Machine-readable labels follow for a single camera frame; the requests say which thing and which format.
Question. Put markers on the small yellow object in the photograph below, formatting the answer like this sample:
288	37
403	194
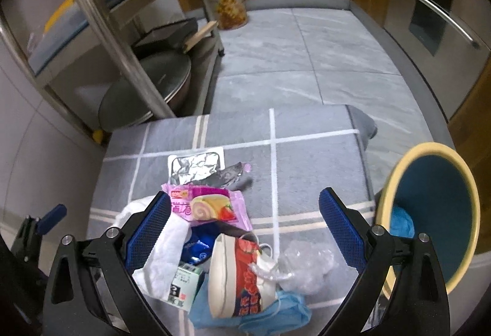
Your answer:
98	136

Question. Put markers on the dark wok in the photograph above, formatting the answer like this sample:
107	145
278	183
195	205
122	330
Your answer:
182	90

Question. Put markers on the clear plastic bag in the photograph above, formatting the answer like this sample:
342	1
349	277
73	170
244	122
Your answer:
307	263

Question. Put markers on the blue face mask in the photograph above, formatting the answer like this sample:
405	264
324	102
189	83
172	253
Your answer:
268	315
402	223

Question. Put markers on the red and white paper cup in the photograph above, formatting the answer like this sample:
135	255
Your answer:
245	274

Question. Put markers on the white tissue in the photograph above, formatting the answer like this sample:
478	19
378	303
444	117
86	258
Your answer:
168	255

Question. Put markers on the silver blister pack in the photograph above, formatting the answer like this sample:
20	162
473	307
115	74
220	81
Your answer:
191	167

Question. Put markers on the grey checked cloth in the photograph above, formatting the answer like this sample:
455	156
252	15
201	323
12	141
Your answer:
307	167

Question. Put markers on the small green box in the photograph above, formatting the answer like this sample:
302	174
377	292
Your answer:
186	282

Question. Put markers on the blue wet wipes packet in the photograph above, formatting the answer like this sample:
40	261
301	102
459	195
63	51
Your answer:
199	246

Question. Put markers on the black square pan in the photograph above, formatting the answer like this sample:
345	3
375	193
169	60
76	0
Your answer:
165	35

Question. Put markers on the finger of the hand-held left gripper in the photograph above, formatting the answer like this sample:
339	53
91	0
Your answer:
51	219

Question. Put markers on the blue bin with yellow rim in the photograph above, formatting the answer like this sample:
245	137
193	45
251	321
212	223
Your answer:
433	186

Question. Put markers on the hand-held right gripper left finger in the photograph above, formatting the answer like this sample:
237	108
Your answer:
147	230

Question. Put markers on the blue tray with yellow rim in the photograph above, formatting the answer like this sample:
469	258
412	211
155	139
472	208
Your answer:
61	29

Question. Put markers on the sunflower print bag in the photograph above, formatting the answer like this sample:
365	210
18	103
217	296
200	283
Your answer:
228	6

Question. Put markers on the purple and silver snack wrapper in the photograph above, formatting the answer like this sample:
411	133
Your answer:
230	177

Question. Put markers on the stainless steel appliance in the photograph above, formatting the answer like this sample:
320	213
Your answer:
433	33

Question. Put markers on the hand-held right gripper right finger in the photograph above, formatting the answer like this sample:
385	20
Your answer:
341	230

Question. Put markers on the pink cake roll packet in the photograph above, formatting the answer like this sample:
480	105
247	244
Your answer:
214	205

